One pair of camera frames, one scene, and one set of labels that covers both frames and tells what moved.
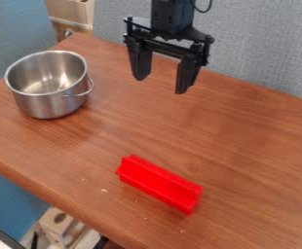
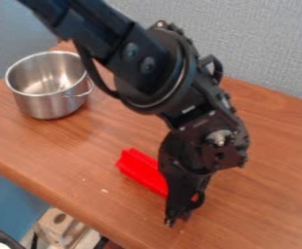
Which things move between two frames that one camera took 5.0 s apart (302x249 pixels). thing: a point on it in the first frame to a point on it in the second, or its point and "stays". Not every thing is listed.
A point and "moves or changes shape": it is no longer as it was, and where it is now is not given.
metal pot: [49, 82] stays
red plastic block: [159, 183] moves or changes shape
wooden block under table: [59, 231] stays
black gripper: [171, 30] to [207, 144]
